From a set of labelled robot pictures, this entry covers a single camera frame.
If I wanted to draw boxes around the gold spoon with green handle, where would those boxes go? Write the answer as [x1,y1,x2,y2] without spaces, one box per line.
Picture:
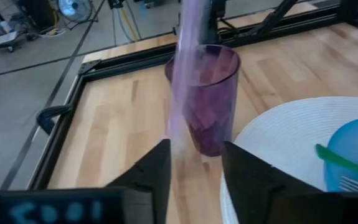
[314,143,358,179]

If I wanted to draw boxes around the light blue plastic bowl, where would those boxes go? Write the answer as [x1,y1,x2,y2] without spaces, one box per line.
[323,115,358,193]

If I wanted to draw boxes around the yellow floor cable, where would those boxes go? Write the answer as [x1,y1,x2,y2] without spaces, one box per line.
[119,6,139,43]

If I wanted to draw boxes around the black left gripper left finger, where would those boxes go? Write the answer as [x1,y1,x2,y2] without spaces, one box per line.
[105,138,172,224]

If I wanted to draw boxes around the black sleeved cable loop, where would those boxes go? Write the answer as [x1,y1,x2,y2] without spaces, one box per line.
[36,105,73,135]

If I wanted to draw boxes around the round floor fan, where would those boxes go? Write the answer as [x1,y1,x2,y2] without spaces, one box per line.
[57,0,98,30]

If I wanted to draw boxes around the black aluminium rig frame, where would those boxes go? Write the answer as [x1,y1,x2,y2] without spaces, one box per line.
[26,0,358,191]

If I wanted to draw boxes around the white round woven placemat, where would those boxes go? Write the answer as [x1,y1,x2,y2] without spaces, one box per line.
[219,96,358,224]

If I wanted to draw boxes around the purple plastic tumbler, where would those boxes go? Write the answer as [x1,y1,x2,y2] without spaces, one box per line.
[164,44,241,157]

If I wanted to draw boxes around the pink drinking straw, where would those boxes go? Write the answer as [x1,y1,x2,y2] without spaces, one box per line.
[166,0,210,159]

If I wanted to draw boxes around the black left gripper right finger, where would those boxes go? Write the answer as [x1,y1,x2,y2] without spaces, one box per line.
[222,141,323,224]

